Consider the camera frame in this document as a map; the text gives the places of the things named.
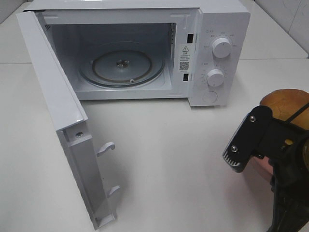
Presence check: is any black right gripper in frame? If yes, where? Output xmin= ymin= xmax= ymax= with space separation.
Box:
xmin=223 ymin=106 xmax=309 ymax=232

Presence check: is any pink round plate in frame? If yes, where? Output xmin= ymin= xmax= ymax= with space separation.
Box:
xmin=244 ymin=157 xmax=273 ymax=186

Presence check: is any burger with sesame bun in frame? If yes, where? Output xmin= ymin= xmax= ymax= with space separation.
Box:
xmin=260 ymin=88 xmax=309 ymax=145

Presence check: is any round white door button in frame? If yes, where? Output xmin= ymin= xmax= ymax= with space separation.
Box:
xmin=202 ymin=91 xmax=218 ymax=105

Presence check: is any white microwave door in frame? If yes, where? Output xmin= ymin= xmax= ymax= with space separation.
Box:
xmin=17 ymin=11 xmax=120 ymax=229

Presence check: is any lower white timer knob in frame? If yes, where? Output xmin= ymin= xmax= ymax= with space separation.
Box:
xmin=206 ymin=69 xmax=225 ymax=87

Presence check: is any upper white power knob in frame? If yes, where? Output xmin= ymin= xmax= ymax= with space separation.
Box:
xmin=211 ymin=36 xmax=232 ymax=58

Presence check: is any white microwave oven body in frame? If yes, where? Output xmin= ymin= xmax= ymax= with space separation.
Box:
xmin=23 ymin=0 xmax=250 ymax=106

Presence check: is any glass microwave turntable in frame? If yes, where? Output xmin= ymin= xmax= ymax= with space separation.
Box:
xmin=79 ymin=42 xmax=166 ymax=88

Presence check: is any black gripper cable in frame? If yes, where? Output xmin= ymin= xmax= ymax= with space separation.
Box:
xmin=284 ymin=102 xmax=309 ymax=124

